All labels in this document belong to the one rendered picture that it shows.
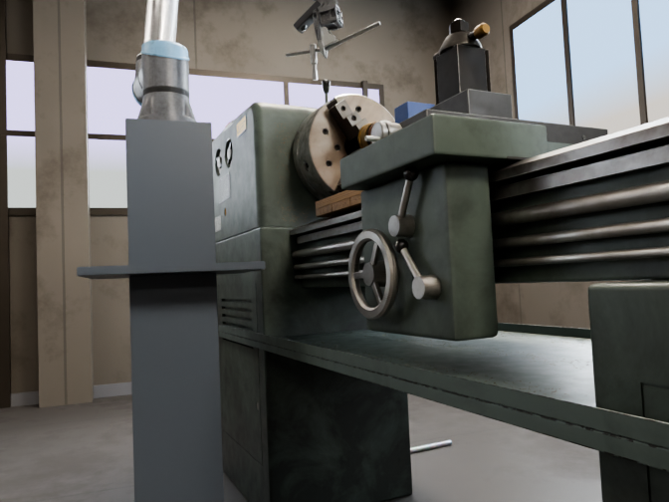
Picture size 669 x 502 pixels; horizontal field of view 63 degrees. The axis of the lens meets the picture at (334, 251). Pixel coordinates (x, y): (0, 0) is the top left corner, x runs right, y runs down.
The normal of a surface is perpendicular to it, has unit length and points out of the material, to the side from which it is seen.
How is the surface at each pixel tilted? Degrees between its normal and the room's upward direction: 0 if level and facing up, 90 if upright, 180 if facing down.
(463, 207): 90
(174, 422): 90
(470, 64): 90
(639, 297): 90
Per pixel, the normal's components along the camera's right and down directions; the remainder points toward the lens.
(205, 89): 0.33, -0.07
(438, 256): -0.90, 0.02
